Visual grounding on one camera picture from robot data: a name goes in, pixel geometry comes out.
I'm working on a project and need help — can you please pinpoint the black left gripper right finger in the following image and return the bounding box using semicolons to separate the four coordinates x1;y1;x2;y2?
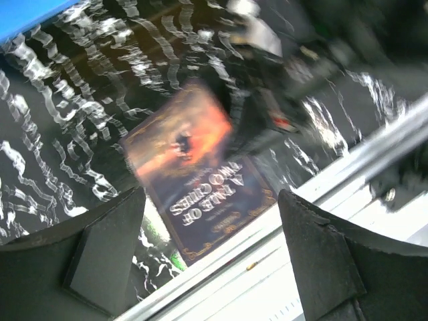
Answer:
278;189;427;320

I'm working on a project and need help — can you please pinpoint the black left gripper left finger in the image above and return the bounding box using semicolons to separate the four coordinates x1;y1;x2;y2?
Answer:
1;187;146;320

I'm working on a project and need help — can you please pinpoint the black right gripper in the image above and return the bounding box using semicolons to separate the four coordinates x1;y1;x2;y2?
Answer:
213;33;348;157

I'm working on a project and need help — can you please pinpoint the dark tale of two cities book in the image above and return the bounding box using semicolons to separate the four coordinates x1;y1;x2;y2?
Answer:
121;79;277;265

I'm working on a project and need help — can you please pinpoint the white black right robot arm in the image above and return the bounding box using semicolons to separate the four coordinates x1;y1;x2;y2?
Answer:
222;1;427;158

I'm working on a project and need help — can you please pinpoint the blue pink yellow bookshelf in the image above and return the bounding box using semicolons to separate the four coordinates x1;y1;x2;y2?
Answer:
0;0;80;44

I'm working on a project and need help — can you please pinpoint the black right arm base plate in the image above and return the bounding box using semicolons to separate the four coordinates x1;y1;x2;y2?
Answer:
369;143;427;212

